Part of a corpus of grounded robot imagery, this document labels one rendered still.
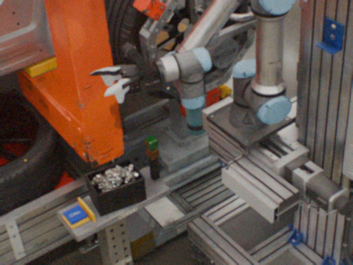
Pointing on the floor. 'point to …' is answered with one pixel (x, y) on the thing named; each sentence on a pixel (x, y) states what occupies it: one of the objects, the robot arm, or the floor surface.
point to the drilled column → (115, 244)
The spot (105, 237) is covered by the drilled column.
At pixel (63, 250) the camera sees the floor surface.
